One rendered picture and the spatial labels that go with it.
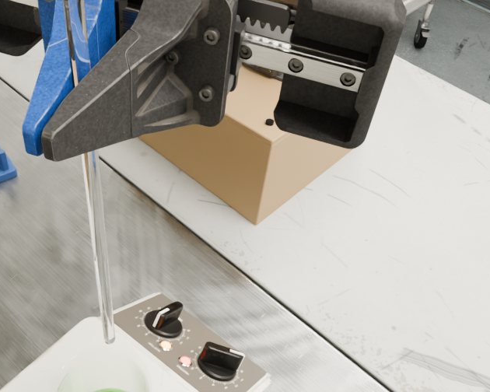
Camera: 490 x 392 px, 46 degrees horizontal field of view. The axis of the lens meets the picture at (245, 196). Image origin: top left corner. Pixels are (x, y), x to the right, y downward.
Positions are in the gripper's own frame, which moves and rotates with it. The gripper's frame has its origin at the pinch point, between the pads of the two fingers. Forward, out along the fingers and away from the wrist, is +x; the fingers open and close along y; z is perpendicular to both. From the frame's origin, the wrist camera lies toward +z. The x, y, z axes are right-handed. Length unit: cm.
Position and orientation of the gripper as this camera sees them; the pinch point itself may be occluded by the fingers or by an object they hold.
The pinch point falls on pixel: (93, 84)
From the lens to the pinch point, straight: 20.3
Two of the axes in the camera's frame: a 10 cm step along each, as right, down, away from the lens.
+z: 1.2, -7.1, -7.0
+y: 9.5, 2.8, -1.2
